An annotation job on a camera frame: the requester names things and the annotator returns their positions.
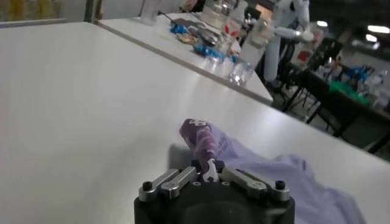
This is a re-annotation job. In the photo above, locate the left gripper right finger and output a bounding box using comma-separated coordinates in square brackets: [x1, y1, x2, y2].
[216, 161, 291, 202]

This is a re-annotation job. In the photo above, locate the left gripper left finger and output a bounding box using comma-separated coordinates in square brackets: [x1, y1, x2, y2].
[138, 159, 205, 203]

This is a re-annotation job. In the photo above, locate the purple t-shirt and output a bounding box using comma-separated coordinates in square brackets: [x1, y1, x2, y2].
[179, 118, 367, 224]

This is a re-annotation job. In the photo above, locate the black table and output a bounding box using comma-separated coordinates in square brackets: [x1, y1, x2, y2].
[282, 68, 390, 153]

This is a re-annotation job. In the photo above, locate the green cloth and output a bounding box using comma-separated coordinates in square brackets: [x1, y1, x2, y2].
[328, 80, 370, 106]

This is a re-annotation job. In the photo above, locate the clear unlabelled water bottle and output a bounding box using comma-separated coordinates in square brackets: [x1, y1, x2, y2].
[228, 17, 275, 88]

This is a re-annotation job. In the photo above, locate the white humanoid wheeled robot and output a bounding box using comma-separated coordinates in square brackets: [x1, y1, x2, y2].
[263, 0, 315, 83]

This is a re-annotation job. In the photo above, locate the blue snack packet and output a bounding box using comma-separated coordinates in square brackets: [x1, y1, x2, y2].
[194, 43, 227, 63]
[169, 24, 188, 35]

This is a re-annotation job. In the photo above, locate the long white side table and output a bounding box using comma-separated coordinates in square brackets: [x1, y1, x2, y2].
[97, 12, 274, 106]

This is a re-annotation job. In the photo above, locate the red label water bottle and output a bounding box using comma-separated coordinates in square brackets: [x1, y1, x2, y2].
[218, 0, 245, 56]

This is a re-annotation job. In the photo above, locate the dark grey laptop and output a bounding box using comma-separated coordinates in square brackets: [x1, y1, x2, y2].
[172, 17, 218, 44]

